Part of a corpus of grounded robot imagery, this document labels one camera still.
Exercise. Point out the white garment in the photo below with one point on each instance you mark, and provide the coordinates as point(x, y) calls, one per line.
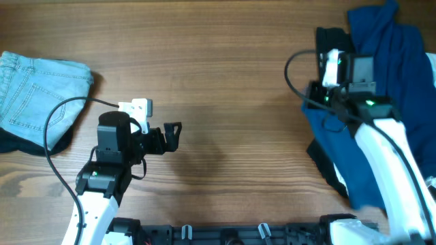
point(408, 79)

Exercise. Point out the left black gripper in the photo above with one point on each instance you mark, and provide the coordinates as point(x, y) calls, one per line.
point(159, 147)

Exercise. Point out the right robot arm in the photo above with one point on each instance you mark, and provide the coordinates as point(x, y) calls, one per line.
point(348, 91)

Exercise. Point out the black garment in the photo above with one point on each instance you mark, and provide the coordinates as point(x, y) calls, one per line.
point(318, 149)

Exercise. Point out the dark garment under shorts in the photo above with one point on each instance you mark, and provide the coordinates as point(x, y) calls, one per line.
point(11, 143)

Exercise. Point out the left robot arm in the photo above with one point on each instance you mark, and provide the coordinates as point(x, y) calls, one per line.
point(102, 182)

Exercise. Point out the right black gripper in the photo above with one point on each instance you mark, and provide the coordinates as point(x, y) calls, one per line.
point(315, 88)

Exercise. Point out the blue t-shirt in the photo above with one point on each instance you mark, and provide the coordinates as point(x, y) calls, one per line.
point(373, 30)

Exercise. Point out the folded light denim shorts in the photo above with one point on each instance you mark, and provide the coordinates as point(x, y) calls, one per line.
point(31, 88)

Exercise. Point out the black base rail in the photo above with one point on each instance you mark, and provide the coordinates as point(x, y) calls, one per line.
point(231, 234)

